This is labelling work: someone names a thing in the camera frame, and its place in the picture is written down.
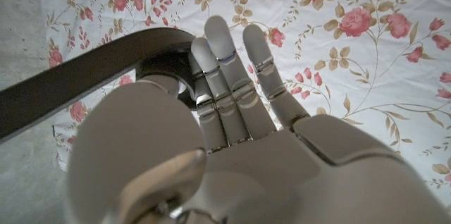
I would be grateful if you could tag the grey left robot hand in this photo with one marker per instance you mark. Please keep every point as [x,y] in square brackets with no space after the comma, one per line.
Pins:
[246,167]

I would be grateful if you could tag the floral printed backdrop sheet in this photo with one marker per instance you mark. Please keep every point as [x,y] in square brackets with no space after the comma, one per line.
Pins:
[352,76]

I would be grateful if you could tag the dark leather belt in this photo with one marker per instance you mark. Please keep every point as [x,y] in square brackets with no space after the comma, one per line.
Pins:
[70,79]

